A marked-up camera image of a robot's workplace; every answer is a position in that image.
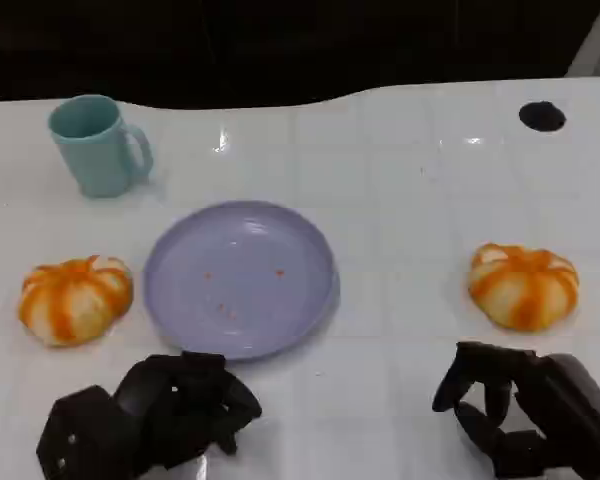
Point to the pale green mug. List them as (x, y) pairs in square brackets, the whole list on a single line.
[(97, 155)]

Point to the black round table grommet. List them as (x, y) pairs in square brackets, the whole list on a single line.
[(542, 116)]

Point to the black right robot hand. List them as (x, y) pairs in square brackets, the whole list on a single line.
[(560, 400)]

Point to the white frame post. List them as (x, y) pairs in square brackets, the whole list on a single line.
[(597, 42)]

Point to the orange white toy bread roll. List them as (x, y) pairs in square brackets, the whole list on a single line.
[(75, 302), (522, 287)]

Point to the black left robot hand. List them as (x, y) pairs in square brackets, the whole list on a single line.
[(180, 400)]

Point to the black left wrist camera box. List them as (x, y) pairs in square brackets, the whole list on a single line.
[(87, 430)]

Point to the lilac plate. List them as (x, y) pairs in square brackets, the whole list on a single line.
[(240, 280)]

